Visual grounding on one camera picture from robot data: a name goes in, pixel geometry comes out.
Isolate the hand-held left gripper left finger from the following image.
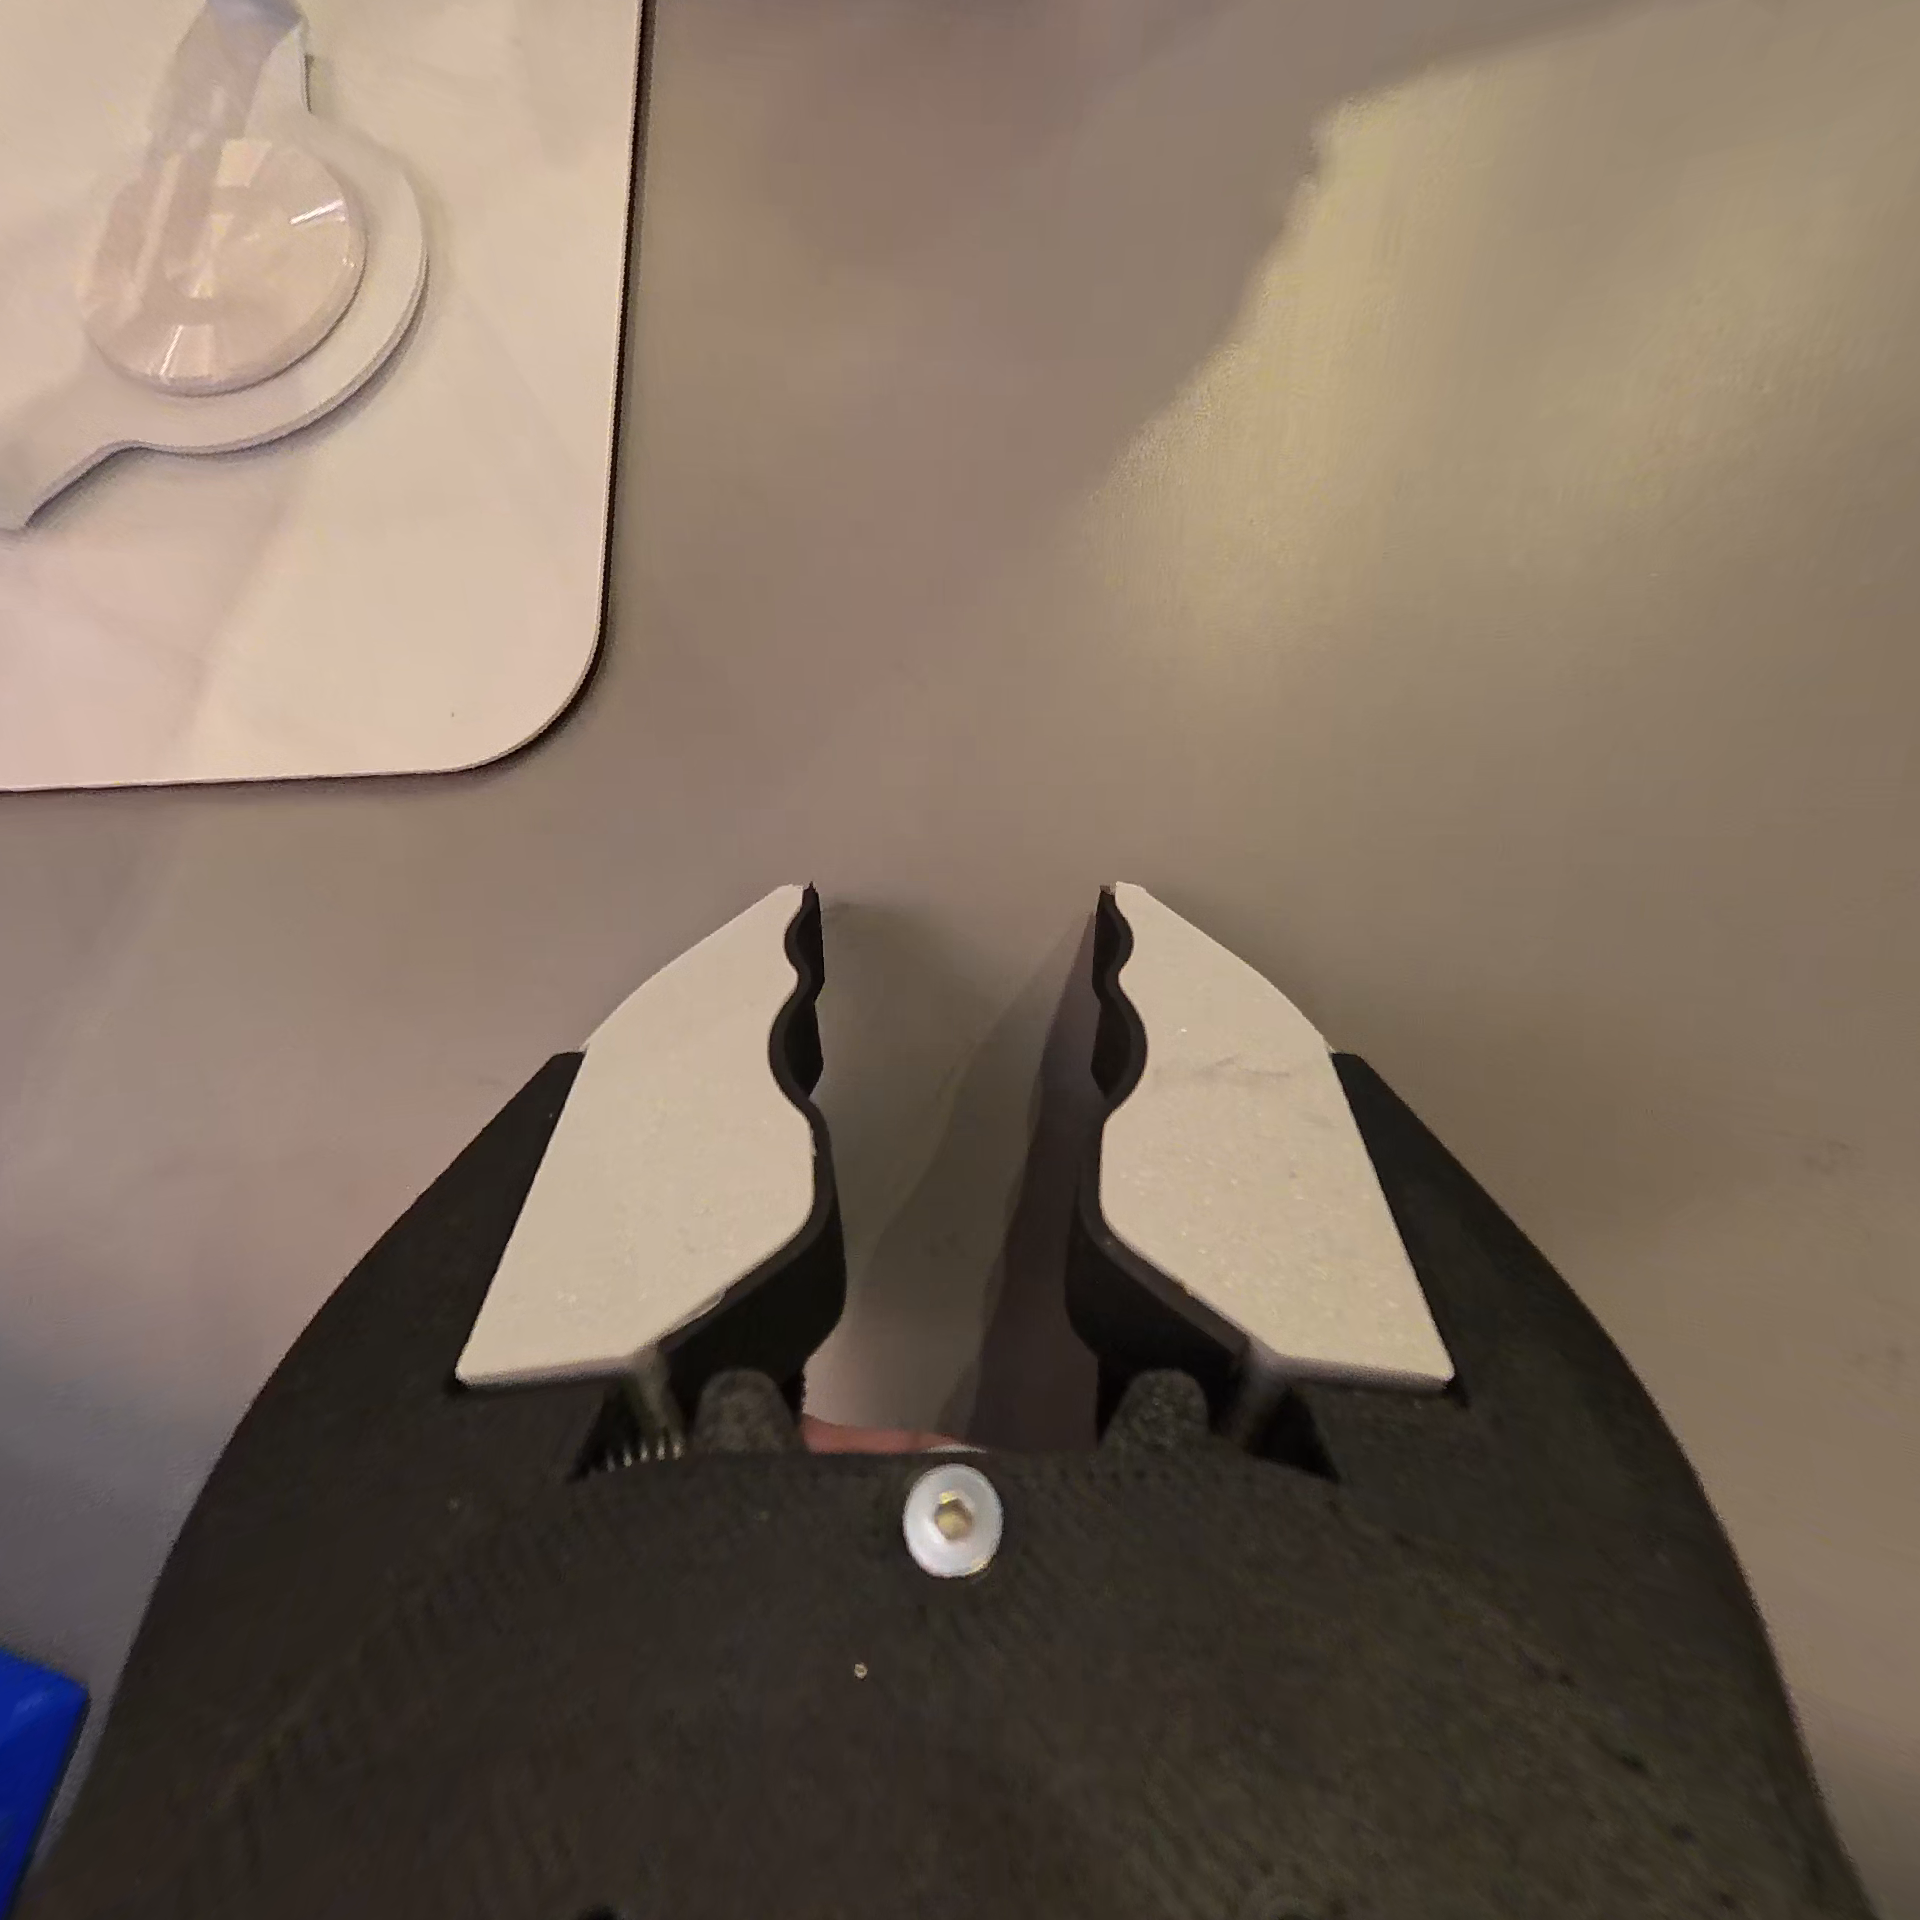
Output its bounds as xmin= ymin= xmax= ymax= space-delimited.
xmin=456 ymin=886 xmax=847 ymax=1451

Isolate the blue plastic bin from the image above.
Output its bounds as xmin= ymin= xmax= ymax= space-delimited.
xmin=0 ymin=1641 xmax=91 ymax=1920

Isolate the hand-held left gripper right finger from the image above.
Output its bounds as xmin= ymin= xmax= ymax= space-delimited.
xmin=1066 ymin=886 xmax=1457 ymax=1443

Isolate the white document stand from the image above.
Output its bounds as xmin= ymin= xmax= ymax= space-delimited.
xmin=0 ymin=0 xmax=649 ymax=794

